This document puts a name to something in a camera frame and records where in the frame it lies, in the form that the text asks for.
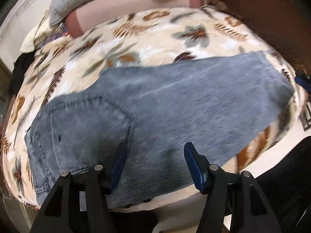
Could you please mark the leaf pattern beige blanket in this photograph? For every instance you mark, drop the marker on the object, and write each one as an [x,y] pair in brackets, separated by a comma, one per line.
[58,69]

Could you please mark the cream cushion behind pillow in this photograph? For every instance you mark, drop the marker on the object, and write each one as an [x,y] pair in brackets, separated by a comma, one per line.
[36,36]

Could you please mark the black cloth at sofa edge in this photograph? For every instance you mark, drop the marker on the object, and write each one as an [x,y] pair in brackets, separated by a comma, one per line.
[21,65]

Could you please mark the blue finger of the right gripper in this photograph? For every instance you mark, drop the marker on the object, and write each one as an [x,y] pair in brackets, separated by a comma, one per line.
[303,80]

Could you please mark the blue denim jeans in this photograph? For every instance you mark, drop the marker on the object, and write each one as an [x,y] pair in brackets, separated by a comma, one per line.
[219,104]

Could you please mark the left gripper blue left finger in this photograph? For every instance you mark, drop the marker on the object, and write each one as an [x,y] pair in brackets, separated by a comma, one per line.
[77,203]

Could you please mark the brown sofa with pink cover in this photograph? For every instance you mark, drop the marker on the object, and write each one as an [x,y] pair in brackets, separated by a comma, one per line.
[218,9]

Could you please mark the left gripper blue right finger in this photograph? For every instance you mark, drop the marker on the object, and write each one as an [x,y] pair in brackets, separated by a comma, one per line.
[228,194]

